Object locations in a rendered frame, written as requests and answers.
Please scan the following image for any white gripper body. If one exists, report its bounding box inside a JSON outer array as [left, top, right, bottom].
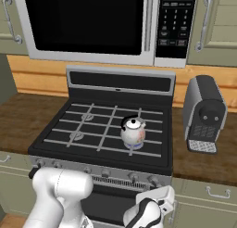
[[135, 184, 176, 209]]

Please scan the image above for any black and silver stove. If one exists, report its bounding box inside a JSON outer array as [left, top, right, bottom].
[[27, 64, 177, 228]]

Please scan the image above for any green drawer front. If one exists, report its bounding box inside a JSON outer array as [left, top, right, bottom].
[[0, 150, 35, 179], [169, 177, 237, 206]]

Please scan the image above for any green base cupboard door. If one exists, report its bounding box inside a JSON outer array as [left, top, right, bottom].
[[163, 199, 237, 228], [0, 174, 39, 217]]

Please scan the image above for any black oven door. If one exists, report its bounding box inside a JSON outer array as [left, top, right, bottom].
[[81, 186, 141, 228]]

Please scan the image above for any white floral kettle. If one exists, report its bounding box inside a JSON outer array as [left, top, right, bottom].
[[119, 114, 147, 150]]

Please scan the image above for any grey and black coffee machine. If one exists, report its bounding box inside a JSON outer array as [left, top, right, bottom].
[[182, 74, 229, 155]]

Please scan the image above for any silver and black microwave oven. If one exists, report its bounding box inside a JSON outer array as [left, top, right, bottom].
[[12, 0, 199, 69]]

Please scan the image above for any silver cupboard handle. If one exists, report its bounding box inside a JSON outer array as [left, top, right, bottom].
[[168, 199, 179, 226], [194, 0, 215, 53], [2, 0, 23, 45]]

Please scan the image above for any black oven door handle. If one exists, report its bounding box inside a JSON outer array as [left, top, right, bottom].
[[28, 168, 42, 181]]

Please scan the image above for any silver microwave door handle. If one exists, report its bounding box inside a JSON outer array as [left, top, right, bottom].
[[143, 0, 155, 52]]

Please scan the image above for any green wall cupboard door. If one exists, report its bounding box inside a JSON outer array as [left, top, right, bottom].
[[186, 0, 237, 68], [0, 0, 30, 56]]

